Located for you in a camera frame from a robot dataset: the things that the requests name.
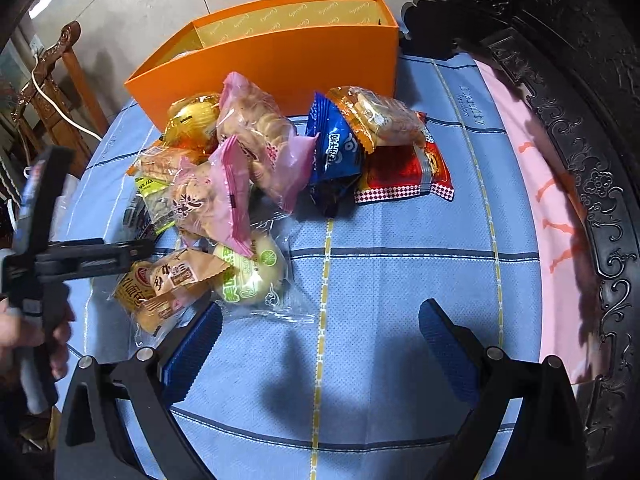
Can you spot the brown wooden chair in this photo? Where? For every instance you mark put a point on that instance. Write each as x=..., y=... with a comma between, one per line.
x=47, y=99

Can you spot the person's left hand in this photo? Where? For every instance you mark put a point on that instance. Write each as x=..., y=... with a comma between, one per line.
x=17, y=333

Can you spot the orange brown cake packet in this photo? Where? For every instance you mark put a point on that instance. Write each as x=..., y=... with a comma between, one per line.
x=184, y=267

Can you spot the red checkered snack packet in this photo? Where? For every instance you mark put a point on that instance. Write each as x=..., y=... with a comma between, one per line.
x=404, y=171

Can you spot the orange clear wafer packet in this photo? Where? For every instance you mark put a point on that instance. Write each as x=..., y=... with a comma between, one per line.
x=163, y=163

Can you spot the blue oreo packet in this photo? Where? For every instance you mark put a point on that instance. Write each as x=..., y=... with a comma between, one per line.
x=337, y=159

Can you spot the green round pastry packet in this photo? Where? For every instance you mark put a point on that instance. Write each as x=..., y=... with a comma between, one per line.
x=254, y=282

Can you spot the pink patterned cloth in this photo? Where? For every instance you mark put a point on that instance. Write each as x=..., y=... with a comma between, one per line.
x=570, y=305

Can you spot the pink biscuit packet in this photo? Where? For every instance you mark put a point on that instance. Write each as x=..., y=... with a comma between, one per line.
x=279, y=158
x=211, y=199

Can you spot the golden bun packet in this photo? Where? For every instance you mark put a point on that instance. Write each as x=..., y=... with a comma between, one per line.
x=192, y=123

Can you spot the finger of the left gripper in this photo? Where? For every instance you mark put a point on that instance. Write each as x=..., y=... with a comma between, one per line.
x=90, y=259

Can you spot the small red biscuit packet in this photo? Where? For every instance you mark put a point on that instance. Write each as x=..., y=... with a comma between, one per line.
x=134, y=288

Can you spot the orange cardboard box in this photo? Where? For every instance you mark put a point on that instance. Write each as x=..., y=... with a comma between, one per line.
x=289, y=48

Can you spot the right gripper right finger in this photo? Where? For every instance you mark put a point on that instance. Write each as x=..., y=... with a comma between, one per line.
x=547, y=441

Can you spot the orange cracker packet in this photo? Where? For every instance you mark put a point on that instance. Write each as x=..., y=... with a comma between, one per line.
x=376, y=120

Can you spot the blue checked tablecloth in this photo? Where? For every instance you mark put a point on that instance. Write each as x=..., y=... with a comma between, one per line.
x=356, y=393

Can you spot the yellow-green snack packet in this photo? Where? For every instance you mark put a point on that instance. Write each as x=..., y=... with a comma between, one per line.
x=157, y=201

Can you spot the dark carved wooden furniture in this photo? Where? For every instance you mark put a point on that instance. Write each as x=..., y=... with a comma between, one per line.
x=577, y=64

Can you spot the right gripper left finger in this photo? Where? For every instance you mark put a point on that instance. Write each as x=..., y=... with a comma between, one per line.
x=93, y=442

